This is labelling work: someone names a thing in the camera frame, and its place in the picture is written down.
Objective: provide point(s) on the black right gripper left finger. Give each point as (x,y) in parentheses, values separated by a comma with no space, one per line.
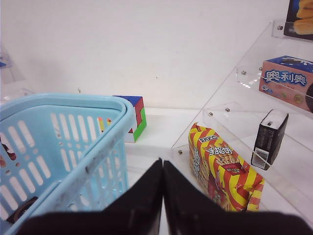
(136,212)

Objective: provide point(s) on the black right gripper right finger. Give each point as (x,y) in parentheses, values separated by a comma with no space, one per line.
(190,212)

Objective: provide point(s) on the black white tissue pack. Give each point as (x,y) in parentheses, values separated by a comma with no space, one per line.
(13,218)

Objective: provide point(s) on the light blue plastic basket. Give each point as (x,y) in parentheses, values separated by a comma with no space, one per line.
(61,158)

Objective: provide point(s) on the red yellow striped snack pack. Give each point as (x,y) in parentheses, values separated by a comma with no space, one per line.
(224,175)

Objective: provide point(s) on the colourful Rubik's cube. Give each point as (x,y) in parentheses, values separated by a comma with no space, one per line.
(139,118)

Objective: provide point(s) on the small black box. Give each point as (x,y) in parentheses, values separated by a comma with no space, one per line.
(269,138)

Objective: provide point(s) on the clear acrylic right shelf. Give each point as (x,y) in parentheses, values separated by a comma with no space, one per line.
(235,111)

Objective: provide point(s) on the clear acrylic shelf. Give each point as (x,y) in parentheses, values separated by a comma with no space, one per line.
(13,84)
(235,111)

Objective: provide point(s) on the pink blue Oreo box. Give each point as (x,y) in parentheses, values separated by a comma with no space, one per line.
(289,79)

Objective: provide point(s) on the clear acrylic left shelf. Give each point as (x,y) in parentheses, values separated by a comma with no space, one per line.
(13,84)

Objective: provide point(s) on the black Franzzi biscuit box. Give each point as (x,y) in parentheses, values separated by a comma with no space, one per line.
(299,20)

